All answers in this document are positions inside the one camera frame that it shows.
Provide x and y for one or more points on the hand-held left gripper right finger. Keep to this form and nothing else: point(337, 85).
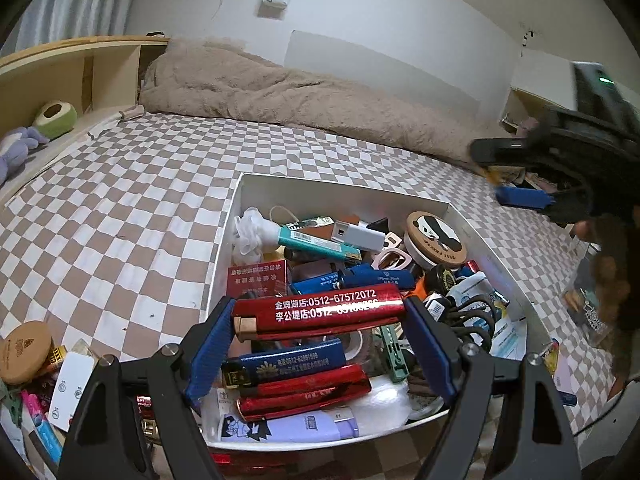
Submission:
point(430, 350)

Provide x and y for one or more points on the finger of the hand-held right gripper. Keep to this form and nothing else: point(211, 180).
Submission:
point(522, 196)
point(500, 150)

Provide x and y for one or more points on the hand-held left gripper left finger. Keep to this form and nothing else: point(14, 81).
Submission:
point(210, 350)

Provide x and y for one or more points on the white cardboard box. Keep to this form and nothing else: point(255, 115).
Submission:
point(220, 240)

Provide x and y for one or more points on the shiny red lighter white print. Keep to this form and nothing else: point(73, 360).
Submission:
point(320, 312)

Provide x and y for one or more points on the teal lighter with white label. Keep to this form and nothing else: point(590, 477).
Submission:
point(315, 242)

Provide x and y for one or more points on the green plastic clip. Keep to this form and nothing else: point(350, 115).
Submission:
point(395, 355)
point(10, 402)

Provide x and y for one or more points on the pile of pink clothes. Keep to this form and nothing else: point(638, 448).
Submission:
point(527, 125)

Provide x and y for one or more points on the black hair claw clip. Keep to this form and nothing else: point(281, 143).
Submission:
point(470, 317)

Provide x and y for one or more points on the wooden wardrobe shelf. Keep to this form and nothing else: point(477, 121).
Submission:
point(525, 100)

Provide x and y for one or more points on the face mask packet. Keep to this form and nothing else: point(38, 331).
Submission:
point(480, 290)

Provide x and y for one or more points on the red paper packet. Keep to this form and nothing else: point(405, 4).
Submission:
point(255, 280)

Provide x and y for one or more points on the round panda print tin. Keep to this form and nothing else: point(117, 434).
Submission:
point(435, 237)

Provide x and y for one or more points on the white bottle opener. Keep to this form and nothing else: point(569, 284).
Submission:
point(392, 259)

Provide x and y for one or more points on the lilac cartoon print case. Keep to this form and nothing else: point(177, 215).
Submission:
point(290, 427)

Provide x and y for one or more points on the white mesh ball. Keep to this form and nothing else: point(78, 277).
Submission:
point(255, 232)

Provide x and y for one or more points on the white power adapter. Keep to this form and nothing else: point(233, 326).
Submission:
point(357, 236)

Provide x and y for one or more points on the white rectangular device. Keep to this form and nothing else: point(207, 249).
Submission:
point(72, 390)

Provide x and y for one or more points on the brown white checkered bedsheet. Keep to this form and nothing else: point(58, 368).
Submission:
point(125, 220)

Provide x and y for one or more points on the round wooden case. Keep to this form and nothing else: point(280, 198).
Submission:
point(25, 352)

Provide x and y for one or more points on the beige quilted blanket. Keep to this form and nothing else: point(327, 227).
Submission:
point(300, 90)

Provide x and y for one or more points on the small beige bundle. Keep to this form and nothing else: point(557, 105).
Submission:
point(129, 112)

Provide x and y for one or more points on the purple plush toy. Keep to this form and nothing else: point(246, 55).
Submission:
point(17, 152)

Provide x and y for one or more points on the avocado plush toy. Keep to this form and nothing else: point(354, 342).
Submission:
point(56, 120)

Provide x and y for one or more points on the wooden bedside shelf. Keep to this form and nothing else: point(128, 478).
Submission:
point(60, 60)

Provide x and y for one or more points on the pale blue curtain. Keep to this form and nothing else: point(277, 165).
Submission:
point(75, 5)

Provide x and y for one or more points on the black wall hook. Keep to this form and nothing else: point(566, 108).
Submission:
point(526, 42)

